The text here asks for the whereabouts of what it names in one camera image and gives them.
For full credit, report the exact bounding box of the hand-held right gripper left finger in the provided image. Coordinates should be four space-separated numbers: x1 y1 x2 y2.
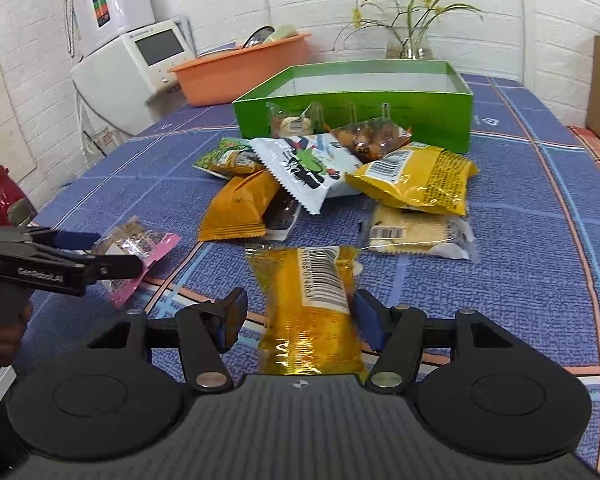
87 287 248 394

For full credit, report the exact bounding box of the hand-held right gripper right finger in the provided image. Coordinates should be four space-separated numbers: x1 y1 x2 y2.
354 289 516 394

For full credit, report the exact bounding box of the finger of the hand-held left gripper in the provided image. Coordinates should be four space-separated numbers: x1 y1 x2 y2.
80 255 147 282
10 226 102 252

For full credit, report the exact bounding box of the pink clear snack packet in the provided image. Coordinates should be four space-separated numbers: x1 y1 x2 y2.
91 216 182 310

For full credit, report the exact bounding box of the yellow clear snack packet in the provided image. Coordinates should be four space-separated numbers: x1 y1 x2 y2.
244 245 368 376

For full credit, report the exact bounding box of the clear cracker packet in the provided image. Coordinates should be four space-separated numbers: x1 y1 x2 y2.
357 205 481 262

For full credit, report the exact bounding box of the dark brown snack packet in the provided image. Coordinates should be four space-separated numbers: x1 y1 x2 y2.
262 192 302 241

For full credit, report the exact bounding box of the orange snack packet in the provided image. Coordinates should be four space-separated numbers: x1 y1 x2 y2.
198 169 282 242

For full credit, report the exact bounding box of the yellow packet with white label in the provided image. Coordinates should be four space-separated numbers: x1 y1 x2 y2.
345 142 480 217

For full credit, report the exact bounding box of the green snack packet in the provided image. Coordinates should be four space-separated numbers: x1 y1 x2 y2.
192 137 266 181

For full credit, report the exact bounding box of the white packet with green figure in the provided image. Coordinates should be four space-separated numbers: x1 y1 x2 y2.
250 132 363 216

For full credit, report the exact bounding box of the clear packet of brown snacks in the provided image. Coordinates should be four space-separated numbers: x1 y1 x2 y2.
330 117 413 163

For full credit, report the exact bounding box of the green cardboard box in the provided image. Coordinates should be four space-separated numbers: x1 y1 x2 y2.
232 60 476 156

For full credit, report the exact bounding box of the clear small cake packet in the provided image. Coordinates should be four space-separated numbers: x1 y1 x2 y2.
265 101 326 140

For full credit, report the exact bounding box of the person's left hand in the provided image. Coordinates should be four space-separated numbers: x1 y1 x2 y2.
0 304 34 366

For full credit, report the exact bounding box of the white power strip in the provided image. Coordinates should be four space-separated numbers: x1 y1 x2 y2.
82 127 123 156

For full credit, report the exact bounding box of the blue checked cloth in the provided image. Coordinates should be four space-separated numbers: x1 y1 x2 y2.
0 72 600 461

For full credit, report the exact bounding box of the white appliance with screen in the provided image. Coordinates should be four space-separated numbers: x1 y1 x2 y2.
70 17 198 138

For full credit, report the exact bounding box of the orange plastic basin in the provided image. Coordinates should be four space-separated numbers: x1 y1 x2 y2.
167 32 313 108

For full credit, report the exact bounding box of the glass pot lid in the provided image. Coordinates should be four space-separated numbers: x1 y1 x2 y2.
242 25 276 50

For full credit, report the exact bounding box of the glass vase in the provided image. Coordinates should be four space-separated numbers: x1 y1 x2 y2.
384 27 435 61

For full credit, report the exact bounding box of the pale green bowl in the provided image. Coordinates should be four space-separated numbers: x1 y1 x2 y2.
265 25 301 43

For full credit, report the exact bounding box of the green orchid plant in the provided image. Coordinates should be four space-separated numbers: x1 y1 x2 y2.
332 0 486 53

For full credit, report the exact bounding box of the metal flexible hose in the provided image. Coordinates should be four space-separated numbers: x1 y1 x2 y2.
64 0 81 56

